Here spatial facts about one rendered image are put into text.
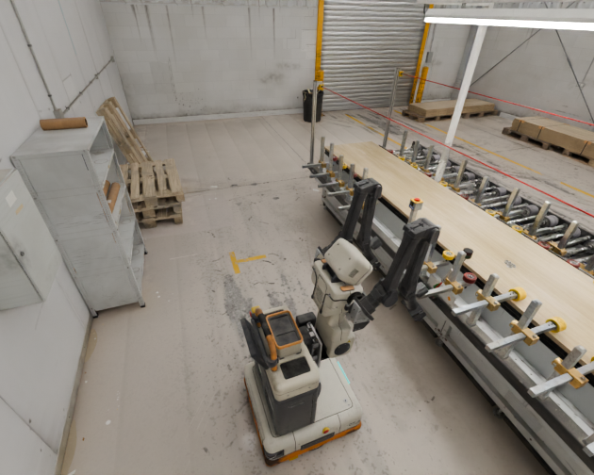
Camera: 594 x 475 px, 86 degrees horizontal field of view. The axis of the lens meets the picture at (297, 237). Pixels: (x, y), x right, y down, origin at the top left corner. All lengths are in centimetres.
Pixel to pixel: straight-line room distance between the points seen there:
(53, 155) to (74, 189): 26
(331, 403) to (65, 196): 234
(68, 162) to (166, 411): 186
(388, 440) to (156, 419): 161
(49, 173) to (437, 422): 320
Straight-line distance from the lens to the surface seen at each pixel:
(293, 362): 184
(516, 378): 230
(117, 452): 274
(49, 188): 284
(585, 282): 290
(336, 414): 231
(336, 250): 165
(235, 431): 258
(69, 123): 319
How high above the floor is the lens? 234
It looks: 35 degrees down
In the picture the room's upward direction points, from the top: 1 degrees clockwise
